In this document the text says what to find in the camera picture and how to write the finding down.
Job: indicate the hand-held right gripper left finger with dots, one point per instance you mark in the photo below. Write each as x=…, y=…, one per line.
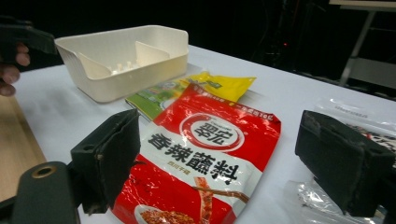
x=112, y=161

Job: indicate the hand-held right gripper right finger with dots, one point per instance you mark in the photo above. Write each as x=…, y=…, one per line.
x=339, y=161

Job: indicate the cream plastic storage box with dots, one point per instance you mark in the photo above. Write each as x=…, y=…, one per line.
x=124, y=84

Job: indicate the red and white seasoning packet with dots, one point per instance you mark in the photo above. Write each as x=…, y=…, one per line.
x=211, y=174

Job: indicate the clear bag of dried seaweed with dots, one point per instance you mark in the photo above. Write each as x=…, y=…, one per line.
x=314, y=199

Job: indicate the white table mat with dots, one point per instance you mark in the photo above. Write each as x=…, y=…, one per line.
x=59, y=115

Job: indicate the yellow and green sauce pouch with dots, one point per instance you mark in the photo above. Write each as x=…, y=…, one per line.
x=227, y=85

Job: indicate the white metal frame desk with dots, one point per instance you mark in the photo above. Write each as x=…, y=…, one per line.
x=358, y=46

